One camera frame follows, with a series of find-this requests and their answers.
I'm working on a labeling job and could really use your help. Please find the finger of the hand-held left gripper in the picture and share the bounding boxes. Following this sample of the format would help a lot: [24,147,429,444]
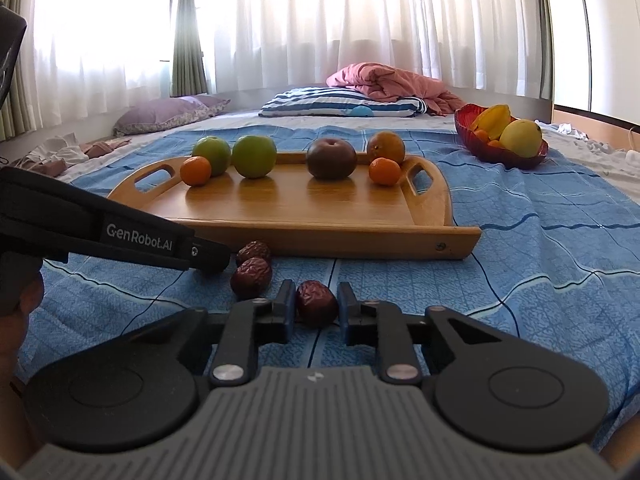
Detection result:
[184,232,232,276]

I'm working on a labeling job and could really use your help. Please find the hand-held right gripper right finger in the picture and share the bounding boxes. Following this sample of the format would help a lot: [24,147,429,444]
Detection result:
[336,280,507,386]

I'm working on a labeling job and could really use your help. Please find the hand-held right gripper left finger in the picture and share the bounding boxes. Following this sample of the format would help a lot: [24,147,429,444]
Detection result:
[125,278,299,387]

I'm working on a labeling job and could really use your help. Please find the dried red date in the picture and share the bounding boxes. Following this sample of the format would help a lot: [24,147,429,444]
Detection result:
[229,257,274,299]
[295,280,340,326]
[235,240,273,267]

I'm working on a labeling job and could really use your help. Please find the wooden tray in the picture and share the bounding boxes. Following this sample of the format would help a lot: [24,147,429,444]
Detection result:
[106,151,483,261]

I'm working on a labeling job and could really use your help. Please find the green apple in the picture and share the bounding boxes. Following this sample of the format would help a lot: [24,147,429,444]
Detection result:
[232,134,278,180]
[191,135,233,177]

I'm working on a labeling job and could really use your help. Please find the large orange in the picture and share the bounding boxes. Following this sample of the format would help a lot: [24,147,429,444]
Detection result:
[366,130,406,165]

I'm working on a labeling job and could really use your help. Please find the person's left forearm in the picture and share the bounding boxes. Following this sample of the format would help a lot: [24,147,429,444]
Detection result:
[0,374,42,469]

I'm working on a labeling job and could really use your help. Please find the person's left hand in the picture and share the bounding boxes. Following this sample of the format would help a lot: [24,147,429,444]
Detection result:
[0,262,47,376]

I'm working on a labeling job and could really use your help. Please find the small mandarin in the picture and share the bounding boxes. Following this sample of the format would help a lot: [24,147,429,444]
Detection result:
[368,157,403,186]
[179,155,213,187]

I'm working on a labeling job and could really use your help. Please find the green curtain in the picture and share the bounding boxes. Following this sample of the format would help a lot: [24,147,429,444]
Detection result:
[0,0,52,143]
[169,0,209,99]
[536,0,557,102]

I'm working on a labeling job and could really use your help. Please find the purple pillow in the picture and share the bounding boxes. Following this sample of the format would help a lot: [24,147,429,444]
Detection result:
[112,93,231,137]

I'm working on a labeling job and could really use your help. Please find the dark red apple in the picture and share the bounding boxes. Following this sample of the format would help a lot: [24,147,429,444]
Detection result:
[305,137,358,180]

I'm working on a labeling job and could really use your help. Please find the black curved object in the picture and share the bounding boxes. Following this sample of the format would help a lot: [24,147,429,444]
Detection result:
[0,4,29,107]

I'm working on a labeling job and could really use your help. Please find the white sheer curtain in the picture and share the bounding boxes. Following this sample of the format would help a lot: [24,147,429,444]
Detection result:
[27,0,174,128]
[192,0,542,111]

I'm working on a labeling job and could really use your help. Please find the blue checked blanket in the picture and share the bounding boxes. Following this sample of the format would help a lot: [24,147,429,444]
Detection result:
[14,124,640,455]

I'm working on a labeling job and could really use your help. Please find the blue white striped pillow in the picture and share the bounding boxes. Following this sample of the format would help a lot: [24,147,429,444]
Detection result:
[258,86,429,119]

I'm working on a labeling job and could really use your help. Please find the red bowl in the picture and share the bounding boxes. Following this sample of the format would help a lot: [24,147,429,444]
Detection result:
[453,103,550,170]

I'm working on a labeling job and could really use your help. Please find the pink quilt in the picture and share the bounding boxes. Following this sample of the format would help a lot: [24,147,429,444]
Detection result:
[326,62,469,116]

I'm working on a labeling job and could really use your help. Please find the yellow star fruit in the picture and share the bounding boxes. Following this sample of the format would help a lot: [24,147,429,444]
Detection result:
[472,103,516,141]

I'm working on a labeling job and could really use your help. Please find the white crumpled cloth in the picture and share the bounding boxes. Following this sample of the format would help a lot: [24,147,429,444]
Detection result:
[536,119,640,181]

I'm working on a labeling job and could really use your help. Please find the person's leg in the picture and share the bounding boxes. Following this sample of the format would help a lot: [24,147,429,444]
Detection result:
[597,421,640,472]

